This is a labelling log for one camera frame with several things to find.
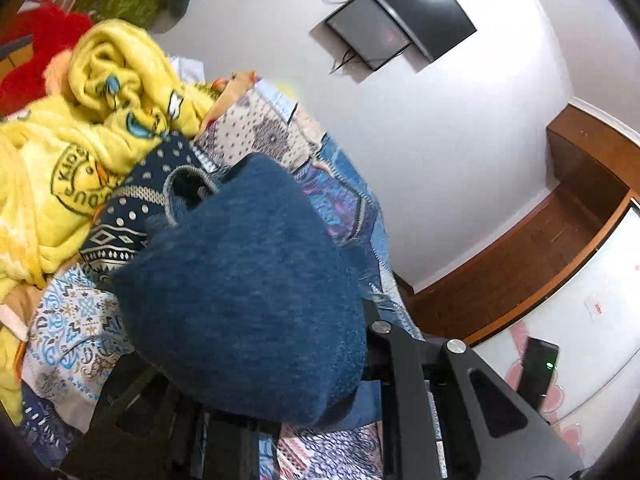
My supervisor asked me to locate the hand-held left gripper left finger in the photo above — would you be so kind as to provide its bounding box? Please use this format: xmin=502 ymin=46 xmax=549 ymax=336
xmin=60 ymin=355 xmax=201 ymax=480

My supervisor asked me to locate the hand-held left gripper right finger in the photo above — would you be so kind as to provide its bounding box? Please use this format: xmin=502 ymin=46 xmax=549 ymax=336
xmin=362 ymin=300 xmax=586 ymax=480

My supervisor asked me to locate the small black wall monitor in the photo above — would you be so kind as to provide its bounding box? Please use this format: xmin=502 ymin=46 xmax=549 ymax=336
xmin=324 ymin=0 xmax=412 ymax=72

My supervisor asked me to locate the black monitor cable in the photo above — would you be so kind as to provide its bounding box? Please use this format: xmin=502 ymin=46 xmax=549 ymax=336
xmin=330 ymin=45 xmax=362 ymax=77

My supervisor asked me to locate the red plush toy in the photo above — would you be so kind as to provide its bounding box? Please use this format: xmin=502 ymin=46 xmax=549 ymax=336
xmin=0 ymin=2 xmax=96 ymax=118

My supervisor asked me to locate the wooden overhead cabinet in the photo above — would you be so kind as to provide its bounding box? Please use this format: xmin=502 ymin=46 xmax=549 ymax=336
xmin=545 ymin=102 xmax=640 ymax=211

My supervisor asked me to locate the yellow cartoon blanket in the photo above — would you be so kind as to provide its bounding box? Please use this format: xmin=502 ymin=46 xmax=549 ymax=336
xmin=0 ymin=19 xmax=223 ymax=426

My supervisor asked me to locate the green camouflage bag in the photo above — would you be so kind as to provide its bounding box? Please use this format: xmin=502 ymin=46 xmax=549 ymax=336
xmin=75 ymin=0 xmax=176 ymax=31

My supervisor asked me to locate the blue patchwork bed cover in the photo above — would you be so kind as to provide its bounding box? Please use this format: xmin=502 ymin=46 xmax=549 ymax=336
xmin=20 ymin=85 xmax=441 ymax=480

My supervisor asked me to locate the blue denim jacket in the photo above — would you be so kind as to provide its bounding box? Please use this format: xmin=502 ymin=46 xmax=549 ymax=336
xmin=107 ymin=152 xmax=386 ymax=431

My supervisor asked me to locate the black wall television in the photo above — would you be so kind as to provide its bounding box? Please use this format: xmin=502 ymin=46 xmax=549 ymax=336
xmin=346 ymin=0 xmax=477 ymax=63

